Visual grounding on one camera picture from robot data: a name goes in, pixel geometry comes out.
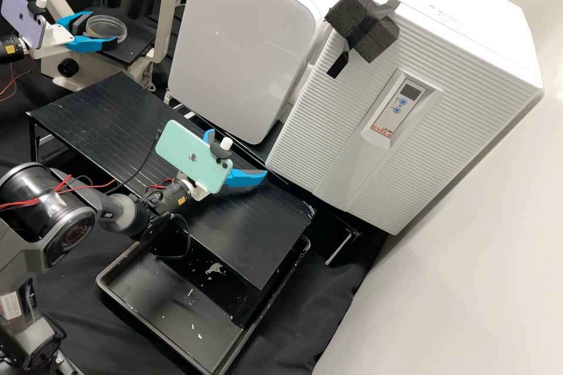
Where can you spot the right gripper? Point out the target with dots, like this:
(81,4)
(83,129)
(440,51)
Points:
(197,190)

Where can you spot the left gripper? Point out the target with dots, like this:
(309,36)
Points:
(57,35)

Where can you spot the petri dish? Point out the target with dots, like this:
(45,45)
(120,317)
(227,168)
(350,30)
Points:
(105,25)

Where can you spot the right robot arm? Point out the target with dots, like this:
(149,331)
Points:
(48,212)

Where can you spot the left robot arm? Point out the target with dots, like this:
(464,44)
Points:
(13,50)

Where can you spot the black platform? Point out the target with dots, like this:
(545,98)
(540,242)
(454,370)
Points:
(110,129)
(334,225)

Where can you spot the white box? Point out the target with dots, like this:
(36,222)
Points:
(242,41)

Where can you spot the black tray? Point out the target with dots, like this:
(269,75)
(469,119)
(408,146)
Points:
(176,304)

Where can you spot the incubator door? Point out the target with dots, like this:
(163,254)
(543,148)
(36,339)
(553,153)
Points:
(462,107)

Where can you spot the right wrist camera phone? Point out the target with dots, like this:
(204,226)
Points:
(189,155)

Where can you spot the wrist camera phone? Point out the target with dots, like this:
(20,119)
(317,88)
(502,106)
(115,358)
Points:
(189,155)
(22,14)

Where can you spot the left wrist camera phone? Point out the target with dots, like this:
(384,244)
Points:
(22,14)

